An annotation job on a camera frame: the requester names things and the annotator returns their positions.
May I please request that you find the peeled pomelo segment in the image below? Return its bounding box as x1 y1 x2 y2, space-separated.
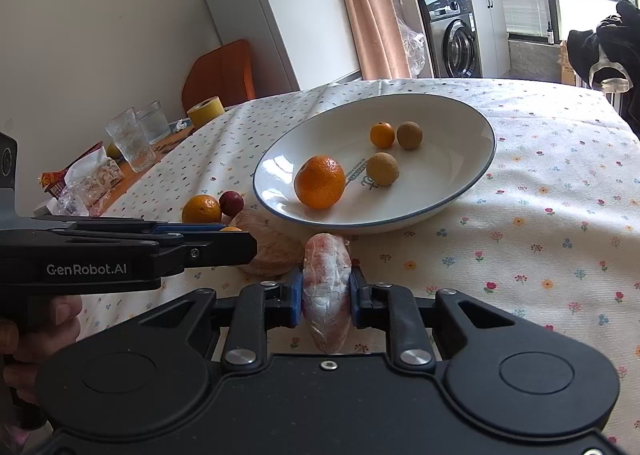
303 233 352 353
230 209 304 279

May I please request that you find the pale longan fruit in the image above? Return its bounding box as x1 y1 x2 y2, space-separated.
367 152 399 186

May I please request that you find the brown longan fruit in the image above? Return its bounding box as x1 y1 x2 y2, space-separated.
396 121 423 150

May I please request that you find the person's left hand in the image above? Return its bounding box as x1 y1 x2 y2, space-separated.
1 296 82 405

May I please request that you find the mandarin on tablecloth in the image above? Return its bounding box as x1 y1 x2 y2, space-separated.
181 194 222 224

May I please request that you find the dark red plum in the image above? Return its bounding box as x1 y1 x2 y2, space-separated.
219 190 245 219

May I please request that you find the snack bag with nuts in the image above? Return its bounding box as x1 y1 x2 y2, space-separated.
39 142 124 216

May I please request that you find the large mandarin in plate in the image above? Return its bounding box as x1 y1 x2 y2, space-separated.
294 155 346 210

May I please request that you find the yellow tape roll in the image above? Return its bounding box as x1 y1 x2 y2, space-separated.
186 96 224 130

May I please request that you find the clear drinking glass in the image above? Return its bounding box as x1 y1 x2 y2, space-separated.
134 100 171 145
105 108 151 170

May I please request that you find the floral white tablecloth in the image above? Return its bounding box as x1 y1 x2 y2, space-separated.
110 80 639 454

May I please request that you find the orange chair back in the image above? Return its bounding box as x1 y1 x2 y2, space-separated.
181 40 256 111

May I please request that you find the white plate with blue rim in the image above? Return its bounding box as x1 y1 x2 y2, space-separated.
253 93 496 234

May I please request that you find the small kumquat in plate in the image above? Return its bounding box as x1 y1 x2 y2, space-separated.
369 121 395 149

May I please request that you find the white refrigerator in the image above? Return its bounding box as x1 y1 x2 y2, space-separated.
205 0 360 97

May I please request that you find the peach curtain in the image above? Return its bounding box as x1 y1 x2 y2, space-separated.
344 0 410 80

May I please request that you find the crumpled clear plastic bag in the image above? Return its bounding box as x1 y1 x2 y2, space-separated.
397 18 427 78

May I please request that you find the silver washing machine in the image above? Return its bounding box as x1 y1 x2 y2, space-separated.
418 0 482 79

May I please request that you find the white cabinet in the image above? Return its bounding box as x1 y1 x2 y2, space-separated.
471 0 511 78

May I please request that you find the black clothes pile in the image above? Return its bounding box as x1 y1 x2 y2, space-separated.
566 0 639 135

